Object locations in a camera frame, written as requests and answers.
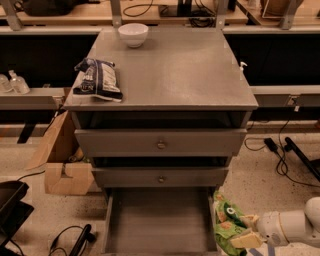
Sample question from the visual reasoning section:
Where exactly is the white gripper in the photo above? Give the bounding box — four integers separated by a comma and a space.
230, 211, 284, 248

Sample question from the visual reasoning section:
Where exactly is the green rice chip bag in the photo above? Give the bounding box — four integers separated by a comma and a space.
214, 191, 247, 256

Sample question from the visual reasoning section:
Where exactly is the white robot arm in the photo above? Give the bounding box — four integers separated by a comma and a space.
230, 197, 320, 248

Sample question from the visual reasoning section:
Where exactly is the grey open bottom drawer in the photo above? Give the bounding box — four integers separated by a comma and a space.
102, 187, 219, 256

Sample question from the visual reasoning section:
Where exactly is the grey drawer cabinet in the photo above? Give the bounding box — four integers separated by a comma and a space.
63, 26, 260, 198

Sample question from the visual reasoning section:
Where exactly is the grey middle drawer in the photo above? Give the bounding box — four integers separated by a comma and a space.
92, 167, 228, 188

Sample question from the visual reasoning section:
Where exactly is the grey top drawer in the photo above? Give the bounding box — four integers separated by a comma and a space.
75, 129, 246, 157

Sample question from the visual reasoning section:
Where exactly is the dark blue snack bag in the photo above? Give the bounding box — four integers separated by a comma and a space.
73, 58, 123, 102

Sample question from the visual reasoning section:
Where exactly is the black bag on shelf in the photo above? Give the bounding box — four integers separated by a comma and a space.
21, 0, 100, 17

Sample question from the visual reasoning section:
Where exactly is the black stand leg right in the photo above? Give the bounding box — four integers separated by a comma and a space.
285, 137, 320, 182

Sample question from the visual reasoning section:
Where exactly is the white pump bottle top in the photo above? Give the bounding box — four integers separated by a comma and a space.
240, 61, 248, 71

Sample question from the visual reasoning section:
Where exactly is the open cardboard box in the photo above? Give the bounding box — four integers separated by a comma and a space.
26, 111, 94, 196

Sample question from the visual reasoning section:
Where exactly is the white ceramic bowl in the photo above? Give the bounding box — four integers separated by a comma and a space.
118, 23, 149, 48

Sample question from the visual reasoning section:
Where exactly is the black tray stack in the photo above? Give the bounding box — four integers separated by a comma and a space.
0, 181, 34, 249

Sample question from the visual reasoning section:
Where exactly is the clear plastic bottle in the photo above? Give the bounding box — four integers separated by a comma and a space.
0, 74, 13, 92
9, 70, 30, 95

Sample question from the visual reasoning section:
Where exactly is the clear plastic bottle left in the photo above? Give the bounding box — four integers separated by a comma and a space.
0, 74, 13, 92

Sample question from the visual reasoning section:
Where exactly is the black floor cable right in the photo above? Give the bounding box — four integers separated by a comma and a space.
243, 116, 320, 188

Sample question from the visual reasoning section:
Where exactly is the black cable with handle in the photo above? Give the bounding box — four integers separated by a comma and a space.
48, 223, 97, 256

